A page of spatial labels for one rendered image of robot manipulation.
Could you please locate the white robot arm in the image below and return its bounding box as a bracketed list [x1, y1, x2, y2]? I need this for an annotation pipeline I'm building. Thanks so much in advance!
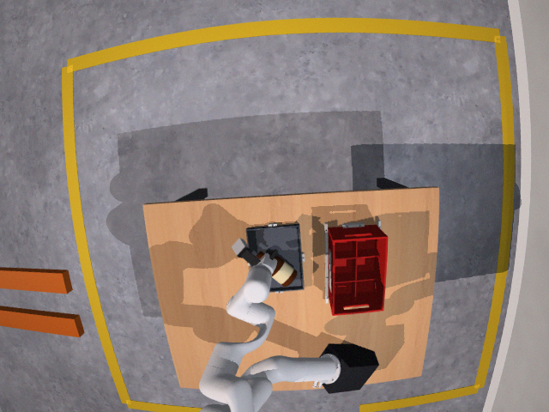
[199, 238, 341, 412]

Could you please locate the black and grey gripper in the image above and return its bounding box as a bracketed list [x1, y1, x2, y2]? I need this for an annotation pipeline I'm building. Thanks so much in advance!
[258, 249, 278, 274]

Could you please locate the brown bottle with cream base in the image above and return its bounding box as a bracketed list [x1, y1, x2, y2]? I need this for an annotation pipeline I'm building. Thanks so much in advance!
[256, 251, 297, 287]

